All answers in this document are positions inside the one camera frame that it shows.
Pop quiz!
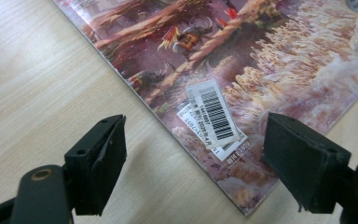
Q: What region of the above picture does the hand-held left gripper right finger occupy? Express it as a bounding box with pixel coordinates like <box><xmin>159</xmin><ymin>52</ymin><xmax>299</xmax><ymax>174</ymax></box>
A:
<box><xmin>261</xmin><ymin>112</ymin><xmax>352</xmax><ymax>215</ymax></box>

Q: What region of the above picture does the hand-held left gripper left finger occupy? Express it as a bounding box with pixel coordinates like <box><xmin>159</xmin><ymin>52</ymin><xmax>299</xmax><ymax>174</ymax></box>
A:
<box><xmin>63</xmin><ymin>114</ymin><xmax>128</xmax><ymax>217</ymax></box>

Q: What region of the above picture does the illustrated magazine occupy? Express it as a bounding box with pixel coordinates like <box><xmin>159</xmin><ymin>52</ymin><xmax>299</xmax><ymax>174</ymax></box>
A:
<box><xmin>50</xmin><ymin>0</ymin><xmax>358</xmax><ymax>217</ymax></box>

